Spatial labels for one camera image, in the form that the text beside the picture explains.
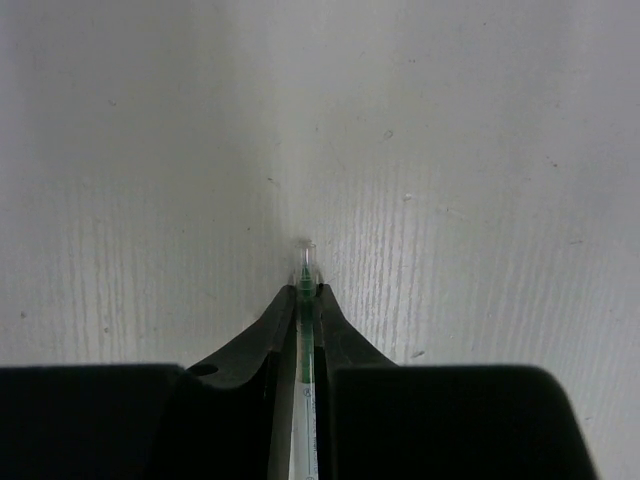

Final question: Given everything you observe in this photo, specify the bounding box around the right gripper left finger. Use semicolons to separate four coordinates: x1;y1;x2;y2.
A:
149;286;297;479

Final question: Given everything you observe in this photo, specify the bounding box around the green gel pen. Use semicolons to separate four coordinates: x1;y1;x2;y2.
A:
292;239;320;479

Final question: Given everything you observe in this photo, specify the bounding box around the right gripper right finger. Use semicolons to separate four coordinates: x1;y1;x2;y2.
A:
315;283;397;479

